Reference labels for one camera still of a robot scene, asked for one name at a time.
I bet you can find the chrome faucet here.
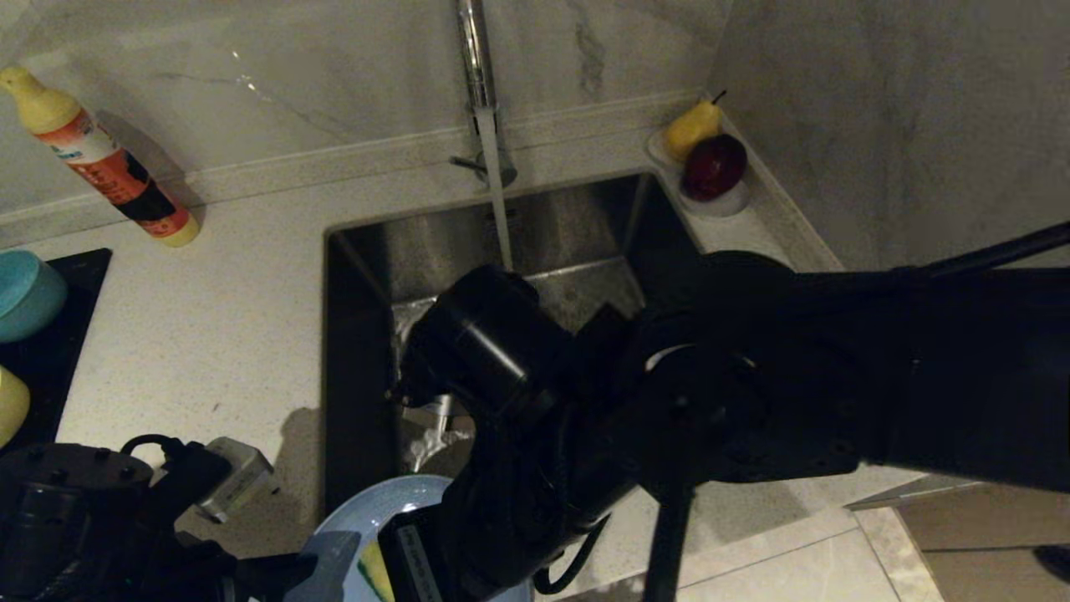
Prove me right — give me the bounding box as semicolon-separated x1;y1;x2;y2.
449;0;519;190

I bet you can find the black induction cooktop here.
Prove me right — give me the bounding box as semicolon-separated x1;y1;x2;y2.
0;248;111;457

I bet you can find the yellow plastic bowl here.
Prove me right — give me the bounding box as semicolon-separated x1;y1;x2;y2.
0;365;32;449

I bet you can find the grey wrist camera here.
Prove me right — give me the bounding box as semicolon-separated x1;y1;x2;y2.
401;393;458;437
196;436;278;524

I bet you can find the teal plastic bowl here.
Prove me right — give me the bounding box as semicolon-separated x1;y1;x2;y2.
0;249;68;345

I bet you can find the dark red apple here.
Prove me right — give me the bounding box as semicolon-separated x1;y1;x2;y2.
684;132;750;203

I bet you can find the yellow pear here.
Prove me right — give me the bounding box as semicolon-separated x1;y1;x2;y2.
666;89;728;163

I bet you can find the stainless steel sink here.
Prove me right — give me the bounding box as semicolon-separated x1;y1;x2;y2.
322;171;711;519

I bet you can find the yellow sponge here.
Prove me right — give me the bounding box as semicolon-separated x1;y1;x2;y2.
358;562;398;602

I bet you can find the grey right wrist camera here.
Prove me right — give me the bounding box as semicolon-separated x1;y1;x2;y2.
401;393;458;437

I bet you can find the white fruit dish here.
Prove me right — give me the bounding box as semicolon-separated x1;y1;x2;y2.
648;130;752;220

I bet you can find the light blue plate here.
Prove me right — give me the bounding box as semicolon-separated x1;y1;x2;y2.
284;474;536;602

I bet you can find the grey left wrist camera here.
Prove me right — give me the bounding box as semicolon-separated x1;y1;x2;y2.
196;436;278;524

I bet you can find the orange-label dish soap bottle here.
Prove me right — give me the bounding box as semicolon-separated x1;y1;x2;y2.
0;65;201;248

